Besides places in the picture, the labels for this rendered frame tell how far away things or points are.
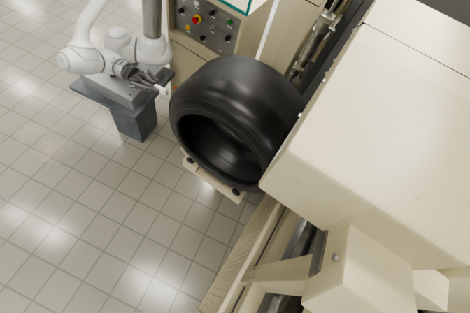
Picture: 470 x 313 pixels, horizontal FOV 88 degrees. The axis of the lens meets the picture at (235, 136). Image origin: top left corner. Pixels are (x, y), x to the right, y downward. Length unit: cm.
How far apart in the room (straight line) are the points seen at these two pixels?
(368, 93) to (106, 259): 196
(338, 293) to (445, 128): 30
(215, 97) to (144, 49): 91
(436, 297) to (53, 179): 231
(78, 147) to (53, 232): 69
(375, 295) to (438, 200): 14
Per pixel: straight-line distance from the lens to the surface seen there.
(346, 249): 38
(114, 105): 179
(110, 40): 165
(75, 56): 123
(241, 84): 81
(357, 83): 46
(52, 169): 244
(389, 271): 41
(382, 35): 61
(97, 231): 216
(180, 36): 186
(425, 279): 50
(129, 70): 126
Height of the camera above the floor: 204
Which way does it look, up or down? 57 degrees down
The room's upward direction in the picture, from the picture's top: 20 degrees clockwise
